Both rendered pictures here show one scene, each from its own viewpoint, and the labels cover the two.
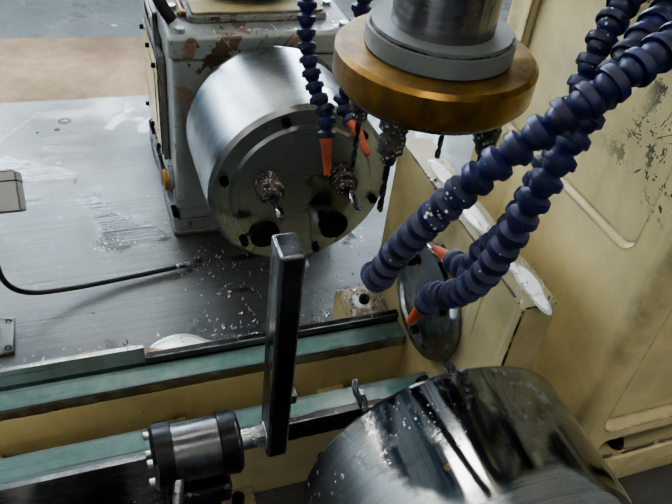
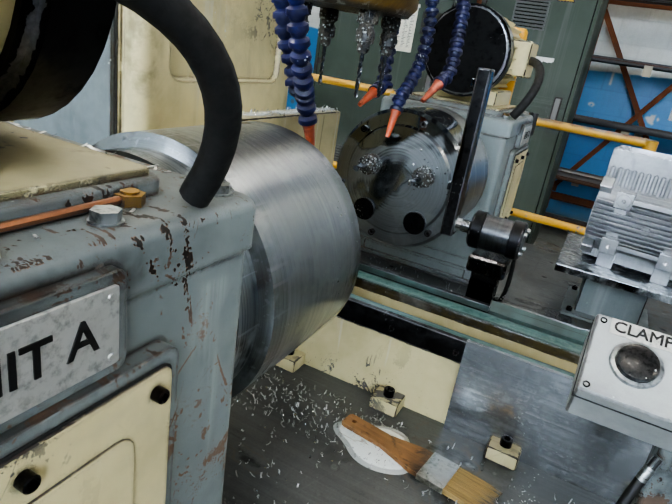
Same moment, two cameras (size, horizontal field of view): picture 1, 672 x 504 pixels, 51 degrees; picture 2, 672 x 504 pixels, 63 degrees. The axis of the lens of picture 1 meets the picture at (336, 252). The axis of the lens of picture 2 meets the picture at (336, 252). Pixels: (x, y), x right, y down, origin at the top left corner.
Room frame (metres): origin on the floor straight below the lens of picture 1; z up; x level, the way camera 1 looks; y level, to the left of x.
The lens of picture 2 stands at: (1.10, 0.55, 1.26)
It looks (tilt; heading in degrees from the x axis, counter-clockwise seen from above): 21 degrees down; 228
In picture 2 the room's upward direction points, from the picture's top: 9 degrees clockwise
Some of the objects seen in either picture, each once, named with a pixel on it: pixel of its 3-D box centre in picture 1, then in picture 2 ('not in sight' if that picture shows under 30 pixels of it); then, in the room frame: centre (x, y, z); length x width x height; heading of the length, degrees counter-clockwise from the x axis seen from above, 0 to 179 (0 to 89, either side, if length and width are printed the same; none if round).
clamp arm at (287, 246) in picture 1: (278, 358); (467, 155); (0.40, 0.04, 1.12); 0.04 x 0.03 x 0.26; 114
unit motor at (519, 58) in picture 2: not in sight; (483, 109); (-0.02, -0.25, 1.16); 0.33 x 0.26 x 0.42; 24
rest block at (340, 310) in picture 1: (359, 326); not in sight; (0.70, -0.05, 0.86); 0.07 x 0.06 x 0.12; 24
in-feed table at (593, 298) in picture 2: not in sight; (613, 288); (-0.08, 0.14, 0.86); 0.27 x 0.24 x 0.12; 24
